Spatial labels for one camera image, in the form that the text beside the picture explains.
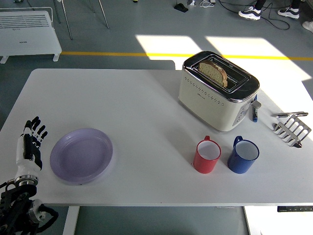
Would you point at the blue marker pen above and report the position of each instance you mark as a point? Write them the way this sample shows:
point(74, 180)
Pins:
point(254, 117)

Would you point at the bread slice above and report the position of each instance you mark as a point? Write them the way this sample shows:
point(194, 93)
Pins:
point(212, 71)

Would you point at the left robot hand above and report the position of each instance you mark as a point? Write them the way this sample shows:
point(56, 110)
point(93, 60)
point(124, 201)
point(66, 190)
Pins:
point(23, 166)

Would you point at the white panel heater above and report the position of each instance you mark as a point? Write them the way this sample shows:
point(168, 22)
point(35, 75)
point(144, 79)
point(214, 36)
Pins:
point(24, 44)

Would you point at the white table leg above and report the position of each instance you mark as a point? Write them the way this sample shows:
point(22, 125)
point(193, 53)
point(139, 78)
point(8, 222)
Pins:
point(247, 220)
point(71, 220)

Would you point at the black table control panel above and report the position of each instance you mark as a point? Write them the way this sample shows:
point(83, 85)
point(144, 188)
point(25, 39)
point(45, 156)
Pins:
point(293, 209)

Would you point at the silver toast rack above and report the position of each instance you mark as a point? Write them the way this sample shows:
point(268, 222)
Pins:
point(304, 131)

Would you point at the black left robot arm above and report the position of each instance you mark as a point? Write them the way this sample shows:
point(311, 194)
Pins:
point(14, 195)

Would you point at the blue enamel mug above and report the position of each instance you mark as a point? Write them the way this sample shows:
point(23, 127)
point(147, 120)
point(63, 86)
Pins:
point(238, 166)

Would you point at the red enamel mug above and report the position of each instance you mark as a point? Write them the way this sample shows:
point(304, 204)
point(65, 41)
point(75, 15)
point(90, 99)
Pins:
point(204, 166)

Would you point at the purple plate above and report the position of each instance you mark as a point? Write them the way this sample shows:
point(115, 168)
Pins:
point(80, 156)

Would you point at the person's white shoe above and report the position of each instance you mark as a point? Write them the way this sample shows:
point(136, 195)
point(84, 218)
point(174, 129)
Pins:
point(308, 25)

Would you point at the metal chair legs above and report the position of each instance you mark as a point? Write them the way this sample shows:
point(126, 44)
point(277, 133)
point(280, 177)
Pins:
point(67, 22)

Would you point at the cream toaster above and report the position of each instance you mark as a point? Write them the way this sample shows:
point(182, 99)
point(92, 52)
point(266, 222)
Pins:
point(203, 102)

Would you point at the black floor device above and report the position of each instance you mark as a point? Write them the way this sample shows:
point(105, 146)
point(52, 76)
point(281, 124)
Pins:
point(181, 7)

